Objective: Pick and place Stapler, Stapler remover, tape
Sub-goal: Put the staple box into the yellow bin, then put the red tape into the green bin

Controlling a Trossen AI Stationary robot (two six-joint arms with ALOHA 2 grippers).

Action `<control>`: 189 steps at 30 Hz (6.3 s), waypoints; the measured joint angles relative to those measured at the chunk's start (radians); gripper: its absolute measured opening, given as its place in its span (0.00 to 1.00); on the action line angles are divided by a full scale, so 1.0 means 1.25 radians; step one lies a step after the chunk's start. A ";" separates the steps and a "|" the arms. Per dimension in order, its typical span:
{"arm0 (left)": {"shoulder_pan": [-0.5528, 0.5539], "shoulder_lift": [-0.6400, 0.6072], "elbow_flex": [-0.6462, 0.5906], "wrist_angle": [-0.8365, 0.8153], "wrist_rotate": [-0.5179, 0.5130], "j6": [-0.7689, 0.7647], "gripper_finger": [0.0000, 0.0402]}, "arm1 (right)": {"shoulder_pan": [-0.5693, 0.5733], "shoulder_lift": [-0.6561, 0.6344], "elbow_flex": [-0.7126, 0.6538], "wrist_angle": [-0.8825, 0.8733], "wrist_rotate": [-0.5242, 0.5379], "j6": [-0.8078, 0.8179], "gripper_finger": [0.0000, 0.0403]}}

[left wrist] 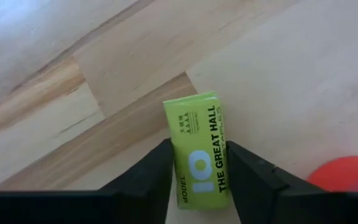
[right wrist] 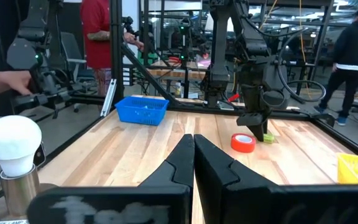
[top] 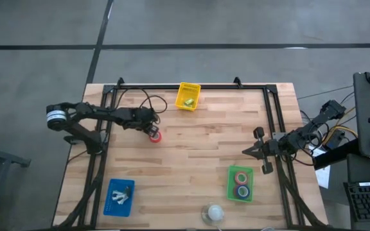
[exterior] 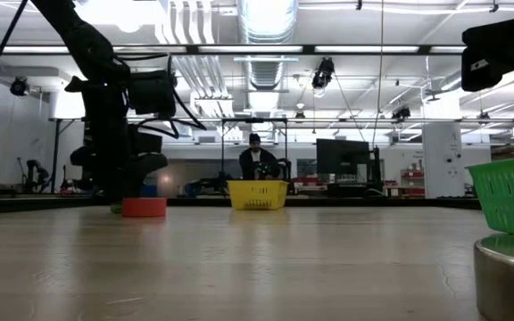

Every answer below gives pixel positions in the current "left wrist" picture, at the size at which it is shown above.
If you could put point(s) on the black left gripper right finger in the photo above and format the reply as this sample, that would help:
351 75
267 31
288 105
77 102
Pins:
259 189

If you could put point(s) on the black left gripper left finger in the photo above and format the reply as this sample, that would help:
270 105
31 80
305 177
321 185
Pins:
145 186

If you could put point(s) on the green staples box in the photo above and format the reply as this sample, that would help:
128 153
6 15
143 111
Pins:
197 137

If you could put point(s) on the red tape roll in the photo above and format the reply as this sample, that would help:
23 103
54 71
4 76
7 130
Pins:
346 174

